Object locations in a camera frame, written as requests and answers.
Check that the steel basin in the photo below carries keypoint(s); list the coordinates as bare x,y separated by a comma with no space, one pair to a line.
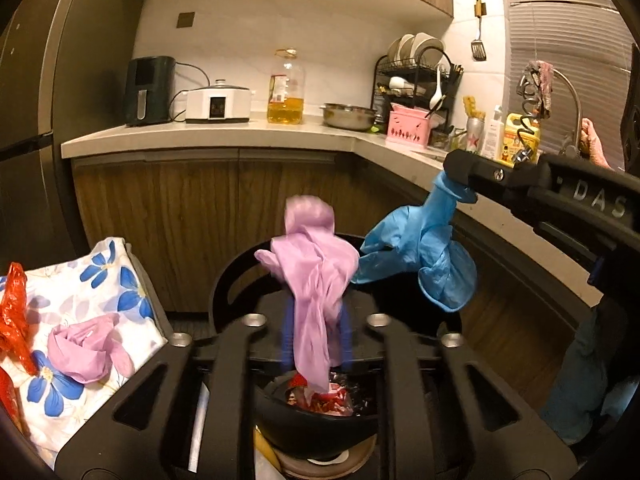
349,117

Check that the pink plastic basket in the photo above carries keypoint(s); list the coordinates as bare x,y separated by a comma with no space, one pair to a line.
407,132

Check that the white ladle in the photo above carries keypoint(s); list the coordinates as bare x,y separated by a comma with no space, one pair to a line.
436,97

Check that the white ceramic plate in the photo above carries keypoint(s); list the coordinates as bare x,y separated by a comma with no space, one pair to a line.
400,46

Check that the person's right hand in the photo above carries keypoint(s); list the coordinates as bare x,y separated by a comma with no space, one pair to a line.
595,145

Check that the yellow detergent bottle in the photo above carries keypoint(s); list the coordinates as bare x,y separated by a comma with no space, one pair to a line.
520,137

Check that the grey refrigerator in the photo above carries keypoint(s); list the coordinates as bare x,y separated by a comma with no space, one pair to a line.
50,110

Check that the metal spatula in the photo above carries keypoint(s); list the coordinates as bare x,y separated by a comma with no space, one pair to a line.
478,50

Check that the white plastic bottle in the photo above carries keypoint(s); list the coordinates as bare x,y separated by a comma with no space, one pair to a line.
493,135

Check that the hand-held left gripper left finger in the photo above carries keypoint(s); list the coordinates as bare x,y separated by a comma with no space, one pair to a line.
287,332

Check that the window blinds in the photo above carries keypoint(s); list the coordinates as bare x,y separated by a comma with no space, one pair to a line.
565,25

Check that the person's blue clothing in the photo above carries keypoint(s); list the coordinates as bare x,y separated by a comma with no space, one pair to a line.
585,375

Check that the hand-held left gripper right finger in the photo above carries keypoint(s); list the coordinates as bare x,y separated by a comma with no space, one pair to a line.
346,337

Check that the brown wall socket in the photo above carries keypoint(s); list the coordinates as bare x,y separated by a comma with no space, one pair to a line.
185,19

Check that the blue rubber glove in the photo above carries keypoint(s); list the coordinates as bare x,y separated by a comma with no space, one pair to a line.
425,240

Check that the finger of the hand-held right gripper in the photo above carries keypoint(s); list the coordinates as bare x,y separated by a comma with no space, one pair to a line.
500,175

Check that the cooking oil bottle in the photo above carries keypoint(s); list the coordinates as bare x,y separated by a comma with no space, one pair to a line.
285,110

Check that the black air fryer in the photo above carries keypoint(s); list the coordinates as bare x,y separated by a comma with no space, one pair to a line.
150,90

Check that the metal faucet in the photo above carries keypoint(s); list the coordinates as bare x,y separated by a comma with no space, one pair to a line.
575,100

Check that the white electric cooker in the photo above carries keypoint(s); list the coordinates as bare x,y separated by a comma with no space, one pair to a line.
217,105

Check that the grey ceramic bowl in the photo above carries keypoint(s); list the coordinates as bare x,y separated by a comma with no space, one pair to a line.
429,44

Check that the kitchen counter cabinet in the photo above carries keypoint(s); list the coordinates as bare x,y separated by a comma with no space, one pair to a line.
200,210

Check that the drink can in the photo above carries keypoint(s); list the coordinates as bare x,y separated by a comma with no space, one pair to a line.
475,137

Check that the white cup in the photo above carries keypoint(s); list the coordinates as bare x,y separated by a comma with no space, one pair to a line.
401,83

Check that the black dish rack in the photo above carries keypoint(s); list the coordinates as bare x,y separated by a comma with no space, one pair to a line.
382,72

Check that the purple rubber glove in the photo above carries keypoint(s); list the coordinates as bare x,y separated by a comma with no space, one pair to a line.
80,355
315,285

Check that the black trash bin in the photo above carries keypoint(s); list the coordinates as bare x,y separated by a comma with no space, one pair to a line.
400,310

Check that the yellow brush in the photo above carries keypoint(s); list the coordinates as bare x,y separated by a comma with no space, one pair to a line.
472,107

